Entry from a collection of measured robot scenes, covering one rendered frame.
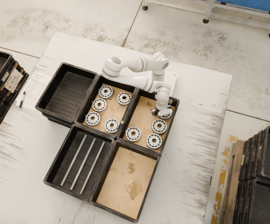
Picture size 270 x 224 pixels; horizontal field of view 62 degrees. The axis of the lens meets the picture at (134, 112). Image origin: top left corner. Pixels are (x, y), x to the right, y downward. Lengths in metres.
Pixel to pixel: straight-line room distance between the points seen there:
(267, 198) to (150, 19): 2.40
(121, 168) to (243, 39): 2.35
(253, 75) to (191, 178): 1.70
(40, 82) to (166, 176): 1.25
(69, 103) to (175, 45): 1.72
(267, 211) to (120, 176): 1.19
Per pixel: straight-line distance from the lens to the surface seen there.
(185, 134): 1.69
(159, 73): 1.57
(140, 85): 1.21
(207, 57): 2.94
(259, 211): 2.11
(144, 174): 1.47
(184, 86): 1.85
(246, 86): 2.87
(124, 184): 1.47
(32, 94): 2.00
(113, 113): 1.60
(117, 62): 1.17
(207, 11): 3.18
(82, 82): 1.76
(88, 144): 1.56
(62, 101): 1.73
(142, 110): 1.59
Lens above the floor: 2.29
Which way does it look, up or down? 67 degrees down
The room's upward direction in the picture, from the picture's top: 6 degrees counter-clockwise
